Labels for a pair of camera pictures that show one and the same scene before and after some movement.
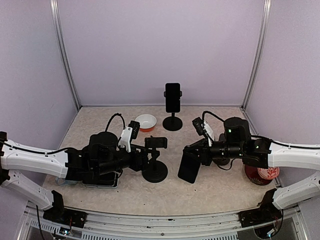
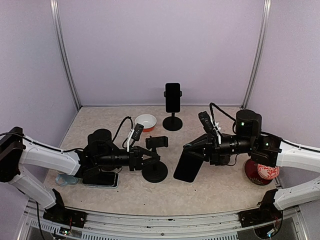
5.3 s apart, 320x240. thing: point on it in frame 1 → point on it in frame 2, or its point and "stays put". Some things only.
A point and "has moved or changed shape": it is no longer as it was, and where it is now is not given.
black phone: x=189 y=167 has moved or changed shape
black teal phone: x=172 y=97 stays put
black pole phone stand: x=155 y=171 stays put
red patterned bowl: x=269 y=173 stays put
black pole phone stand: x=172 y=123 stays put
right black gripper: x=203 y=153 → x=211 y=143
